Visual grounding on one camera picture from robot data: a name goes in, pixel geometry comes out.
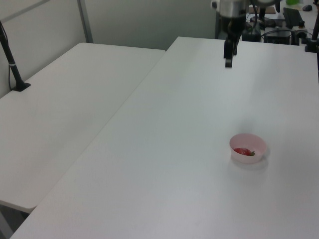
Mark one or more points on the black keyboard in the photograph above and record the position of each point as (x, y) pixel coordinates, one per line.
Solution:
(292, 16)

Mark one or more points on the black electronics box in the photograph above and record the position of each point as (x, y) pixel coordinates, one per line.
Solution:
(277, 36)

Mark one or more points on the black camera pole with base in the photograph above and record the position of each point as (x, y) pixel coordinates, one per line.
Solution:
(11, 64)

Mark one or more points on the grey partition frame post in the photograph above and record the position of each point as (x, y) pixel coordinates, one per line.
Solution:
(86, 21)

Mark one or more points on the red strawberry with green leaves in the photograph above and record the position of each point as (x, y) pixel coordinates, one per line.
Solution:
(241, 151)

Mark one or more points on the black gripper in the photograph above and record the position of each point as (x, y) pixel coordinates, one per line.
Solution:
(236, 26)

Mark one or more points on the pink plastic bowl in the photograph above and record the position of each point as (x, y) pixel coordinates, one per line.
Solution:
(249, 139)

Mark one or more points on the white adjoining table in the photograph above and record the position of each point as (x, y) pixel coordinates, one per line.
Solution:
(57, 112)

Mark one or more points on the green object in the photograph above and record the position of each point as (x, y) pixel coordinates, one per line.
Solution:
(292, 2)

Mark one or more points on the black camera pole with clamp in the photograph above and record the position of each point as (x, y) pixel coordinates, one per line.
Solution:
(313, 37)

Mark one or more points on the brown board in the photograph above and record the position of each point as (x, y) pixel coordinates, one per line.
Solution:
(269, 10)

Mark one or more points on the dark computer mouse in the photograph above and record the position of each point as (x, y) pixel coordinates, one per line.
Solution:
(307, 8)

